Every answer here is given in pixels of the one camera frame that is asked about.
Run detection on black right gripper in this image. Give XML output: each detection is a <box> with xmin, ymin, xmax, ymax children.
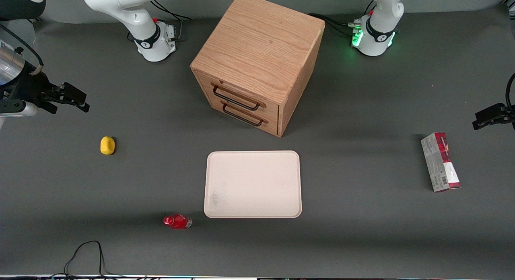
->
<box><xmin>0</xmin><ymin>66</ymin><xmax>90</xmax><ymax>114</ymax></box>

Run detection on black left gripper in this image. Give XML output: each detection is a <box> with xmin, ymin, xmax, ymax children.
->
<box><xmin>472</xmin><ymin>103</ymin><xmax>515</xmax><ymax>131</ymax></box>

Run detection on red coke bottle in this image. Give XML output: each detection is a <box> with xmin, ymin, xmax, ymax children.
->
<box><xmin>163</xmin><ymin>214</ymin><xmax>193</xmax><ymax>230</ymax></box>

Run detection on beige plastic tray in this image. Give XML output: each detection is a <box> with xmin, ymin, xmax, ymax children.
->
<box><xmin>204</xmin><ymin>150</ymin><xmax>303</xmax><ymax>219</ymax></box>

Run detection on yellow lemon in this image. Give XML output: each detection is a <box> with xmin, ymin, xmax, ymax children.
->
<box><xmin>100</xmin><ymin>136</ymin><xmax>116</xmax><ymax>156</ymax></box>

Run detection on red and grey carton box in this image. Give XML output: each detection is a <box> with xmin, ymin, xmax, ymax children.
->
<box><xmin>420</xmin><ymin>132</ymin><xmax>461</xmax><ymax>193</ymax></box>

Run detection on wide wooden drawer front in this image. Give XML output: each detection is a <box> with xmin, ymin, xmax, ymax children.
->
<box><xmin>194</xmin><ymin>70</ymin><xmax>280</xmax><ymax>116</ymax></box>

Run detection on narrow wooden drawer front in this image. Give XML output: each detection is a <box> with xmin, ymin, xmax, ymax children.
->
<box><xmin>204</xmin><ymin>96</ymin><xmax>280</xmax><ymax>136</ymax></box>

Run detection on wooden drawer cabinet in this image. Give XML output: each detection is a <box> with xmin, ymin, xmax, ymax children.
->
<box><xmin>190</xmin><ymin>0</ymin><xmax>325</xmax><ymax>138</ymax></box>

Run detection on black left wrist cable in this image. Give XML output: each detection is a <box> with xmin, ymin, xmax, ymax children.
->
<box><xmin>505</xmin><ymin>72</ymin><xmax>515</xmax><ymax>110</ymax></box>

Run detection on black right arm base cables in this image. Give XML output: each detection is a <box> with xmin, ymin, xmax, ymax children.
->
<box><xmin>127</xmin><ymin>0</ymin><xmax>192</xmax><ymax>43</ymax></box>

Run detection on black arm base cables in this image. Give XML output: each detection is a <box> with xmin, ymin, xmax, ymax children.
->
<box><xmin>307</xmin><ymin>0</ymin><xmax>377</xmax><ymax>37</ymax></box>
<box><xmin>127</xmin><ymin>0</ymin><xmax>192</xmax><ymax>43</ymax></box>

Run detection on looped black table cable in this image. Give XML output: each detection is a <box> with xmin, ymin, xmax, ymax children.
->
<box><xmin>51</xmin><ymin>240</ymin><xmax>133</xmax><ymax>279</ymax></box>

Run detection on long black drawer handle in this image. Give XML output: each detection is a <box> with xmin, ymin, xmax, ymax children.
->
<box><xmin>212</xmin><ymin>83</ymin><xmax>267</xmax><ymax>111</ymax></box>

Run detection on short black drawer handle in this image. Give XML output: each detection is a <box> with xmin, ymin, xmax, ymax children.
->
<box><xmin>221</xmin><ymin>101</ymin><xmax>269</xmax><ymax>127</ymax></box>

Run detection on black left arm base cables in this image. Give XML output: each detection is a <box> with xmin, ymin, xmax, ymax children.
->
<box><xmin>307</xmin><ymin>0</ymin><xmax>377</xmax><ymax>37</ymax></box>

